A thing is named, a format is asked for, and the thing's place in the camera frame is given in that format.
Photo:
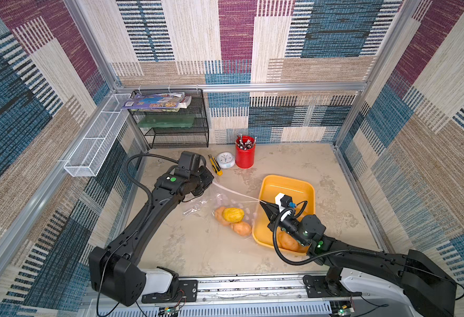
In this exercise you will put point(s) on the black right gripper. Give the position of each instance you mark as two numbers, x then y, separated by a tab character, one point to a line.
277	216

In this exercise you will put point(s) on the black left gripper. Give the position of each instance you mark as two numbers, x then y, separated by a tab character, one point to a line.
209	177

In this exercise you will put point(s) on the brown potato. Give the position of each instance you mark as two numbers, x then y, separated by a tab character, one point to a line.
242	228
286	242

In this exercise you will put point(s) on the clear zipper bag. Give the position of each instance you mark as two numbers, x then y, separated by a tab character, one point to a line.
218	195

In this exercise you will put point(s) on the yellow lemon-like potato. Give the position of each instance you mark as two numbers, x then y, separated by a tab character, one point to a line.
233	215

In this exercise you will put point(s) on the orange potato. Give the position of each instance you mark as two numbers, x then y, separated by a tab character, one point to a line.
219	216

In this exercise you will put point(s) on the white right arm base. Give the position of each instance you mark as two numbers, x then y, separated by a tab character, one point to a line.
356	281

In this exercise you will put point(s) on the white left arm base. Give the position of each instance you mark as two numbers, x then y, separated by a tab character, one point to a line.
161	282

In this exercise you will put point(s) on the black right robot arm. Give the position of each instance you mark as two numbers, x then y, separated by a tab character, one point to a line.
429	290

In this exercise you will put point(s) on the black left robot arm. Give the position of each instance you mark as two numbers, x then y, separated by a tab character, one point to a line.
114	270

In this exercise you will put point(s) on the yellow utility knife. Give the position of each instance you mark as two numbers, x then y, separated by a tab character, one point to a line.
215	165

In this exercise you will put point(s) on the white round clock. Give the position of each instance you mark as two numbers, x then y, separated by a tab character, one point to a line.
226	160

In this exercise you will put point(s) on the red ribbed pen cup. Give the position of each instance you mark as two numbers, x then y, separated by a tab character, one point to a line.
245	151

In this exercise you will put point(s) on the green tray in rack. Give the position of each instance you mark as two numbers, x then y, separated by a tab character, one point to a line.
166	121

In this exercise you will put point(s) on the colourful book on rack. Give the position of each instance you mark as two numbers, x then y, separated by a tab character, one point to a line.
164	102

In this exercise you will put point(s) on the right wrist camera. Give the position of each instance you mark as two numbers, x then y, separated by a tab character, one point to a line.
284	202

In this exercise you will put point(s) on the black wire shelf rack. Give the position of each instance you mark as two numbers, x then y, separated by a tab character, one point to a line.
196	136

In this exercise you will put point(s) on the aluminium front rail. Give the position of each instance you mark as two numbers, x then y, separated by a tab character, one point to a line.
256	295

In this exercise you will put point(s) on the white wire wall basket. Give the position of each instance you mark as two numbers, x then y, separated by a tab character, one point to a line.
94	147

